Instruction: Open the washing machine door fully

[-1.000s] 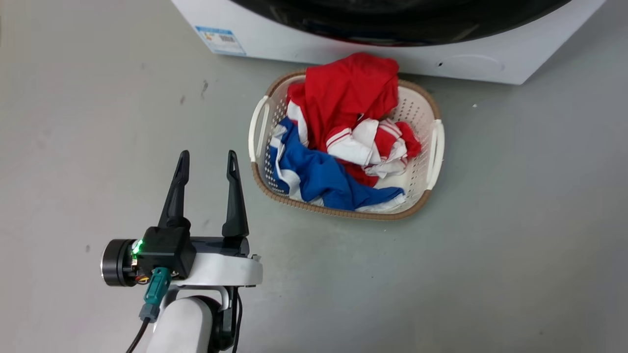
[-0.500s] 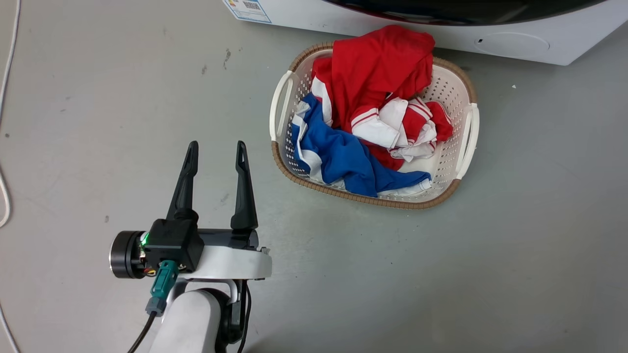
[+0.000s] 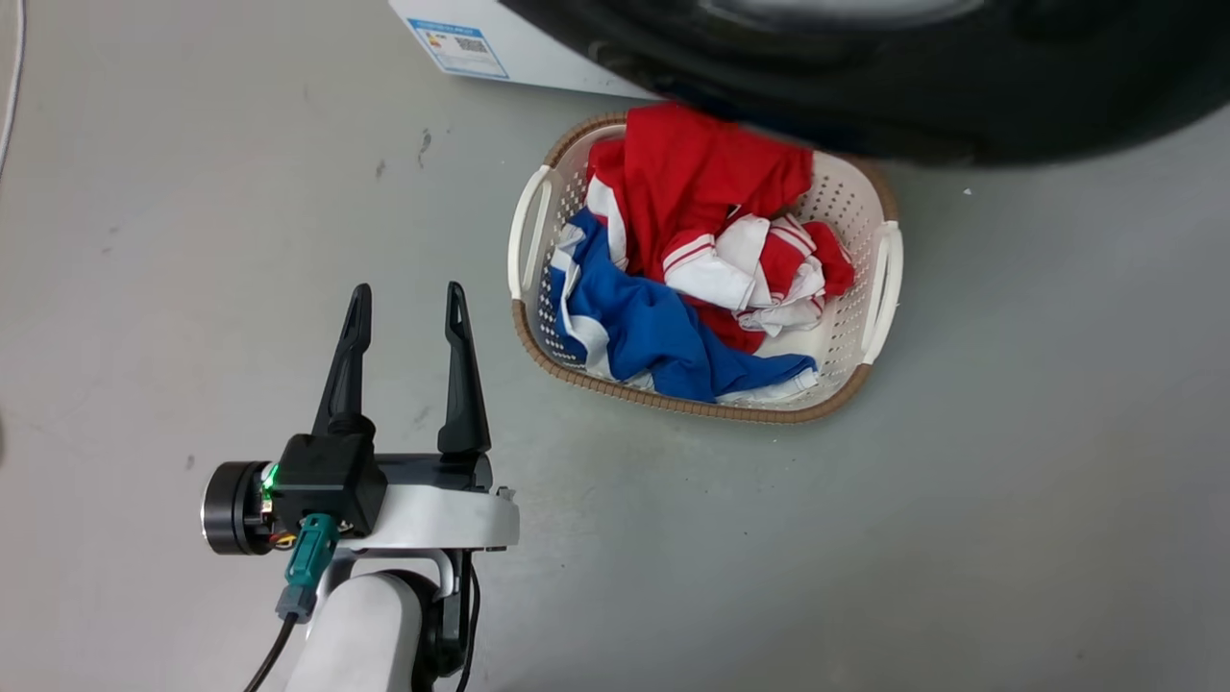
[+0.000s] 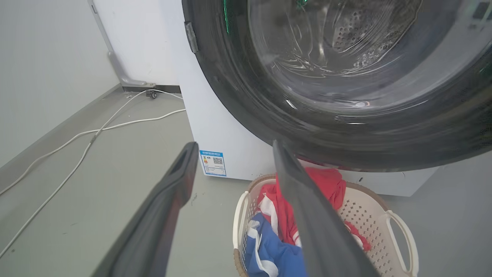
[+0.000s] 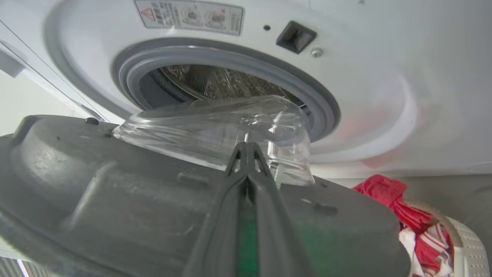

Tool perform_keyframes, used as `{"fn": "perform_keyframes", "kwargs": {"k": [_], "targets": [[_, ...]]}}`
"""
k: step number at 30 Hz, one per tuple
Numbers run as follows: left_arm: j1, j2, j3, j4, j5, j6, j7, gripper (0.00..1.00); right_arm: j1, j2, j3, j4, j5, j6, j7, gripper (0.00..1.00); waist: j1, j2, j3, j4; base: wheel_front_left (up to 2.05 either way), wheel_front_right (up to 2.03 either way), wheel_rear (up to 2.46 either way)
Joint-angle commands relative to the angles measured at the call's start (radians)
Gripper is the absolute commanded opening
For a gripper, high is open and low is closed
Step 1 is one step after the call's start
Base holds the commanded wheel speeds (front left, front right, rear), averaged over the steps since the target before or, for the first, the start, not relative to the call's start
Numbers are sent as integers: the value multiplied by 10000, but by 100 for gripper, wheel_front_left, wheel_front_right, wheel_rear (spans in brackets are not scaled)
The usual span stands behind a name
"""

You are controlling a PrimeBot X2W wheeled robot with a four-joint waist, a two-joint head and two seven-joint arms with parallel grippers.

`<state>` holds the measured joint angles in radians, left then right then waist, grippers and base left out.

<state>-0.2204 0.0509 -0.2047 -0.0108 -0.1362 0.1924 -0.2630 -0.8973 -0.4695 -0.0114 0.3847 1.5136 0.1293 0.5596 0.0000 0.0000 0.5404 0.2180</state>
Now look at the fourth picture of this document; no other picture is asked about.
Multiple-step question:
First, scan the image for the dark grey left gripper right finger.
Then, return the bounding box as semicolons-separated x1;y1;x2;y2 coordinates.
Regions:
272;140;381;277

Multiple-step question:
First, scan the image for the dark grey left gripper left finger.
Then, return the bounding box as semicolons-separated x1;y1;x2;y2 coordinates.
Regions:
91;142;199;277

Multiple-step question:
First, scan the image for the round black washing machine door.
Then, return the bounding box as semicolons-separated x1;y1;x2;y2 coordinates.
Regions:
181;0;492;172

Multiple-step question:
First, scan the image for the white washing machine body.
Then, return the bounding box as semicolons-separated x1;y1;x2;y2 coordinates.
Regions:
159;0;439;197

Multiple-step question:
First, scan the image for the grey door hinge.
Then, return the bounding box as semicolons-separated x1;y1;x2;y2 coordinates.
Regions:
184;22;199;54

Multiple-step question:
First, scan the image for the red and white garment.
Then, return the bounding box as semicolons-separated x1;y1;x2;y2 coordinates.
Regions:
257;166;372;252

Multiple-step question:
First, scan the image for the cream perforated laundry basket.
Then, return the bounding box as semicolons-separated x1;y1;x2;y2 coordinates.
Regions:
233;174;419;277

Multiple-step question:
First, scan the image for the blue and white garment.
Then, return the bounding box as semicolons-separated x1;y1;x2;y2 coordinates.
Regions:
244;213;308;277

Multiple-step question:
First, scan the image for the blue energy label sticker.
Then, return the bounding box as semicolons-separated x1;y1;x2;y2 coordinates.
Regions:
199;150;227;177

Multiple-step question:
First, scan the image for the grey metal stand leg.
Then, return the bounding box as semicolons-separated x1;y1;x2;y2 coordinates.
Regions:
88;0;157;99

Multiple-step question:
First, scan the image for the thin white cable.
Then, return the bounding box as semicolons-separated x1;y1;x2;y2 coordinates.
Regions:
0;89;183;259

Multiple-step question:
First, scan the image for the white power cable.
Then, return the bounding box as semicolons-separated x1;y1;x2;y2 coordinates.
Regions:
0;108;187;196

